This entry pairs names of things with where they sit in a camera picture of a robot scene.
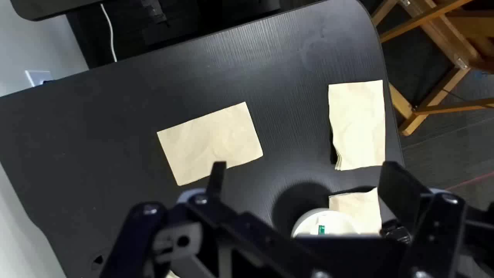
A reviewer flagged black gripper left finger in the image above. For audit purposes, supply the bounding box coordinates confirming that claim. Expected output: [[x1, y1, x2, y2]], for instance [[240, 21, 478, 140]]
[[101, 160, 333, 278]]

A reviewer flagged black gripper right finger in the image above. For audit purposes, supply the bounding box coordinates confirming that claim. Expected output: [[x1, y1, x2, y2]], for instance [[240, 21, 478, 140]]
[[377, 159, 470, 278]]

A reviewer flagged large black equipment base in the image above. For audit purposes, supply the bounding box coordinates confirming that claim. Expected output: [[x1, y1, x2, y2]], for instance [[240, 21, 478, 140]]
[[10, 0, 331, 69]]

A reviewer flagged wooden folding frame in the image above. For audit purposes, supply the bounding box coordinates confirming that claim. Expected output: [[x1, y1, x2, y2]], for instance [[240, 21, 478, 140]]
[[371, 0, 494, 139]]

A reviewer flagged thin white cable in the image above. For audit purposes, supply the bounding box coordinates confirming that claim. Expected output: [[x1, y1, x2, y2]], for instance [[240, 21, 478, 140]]
[[100, 1, 120, 65]]

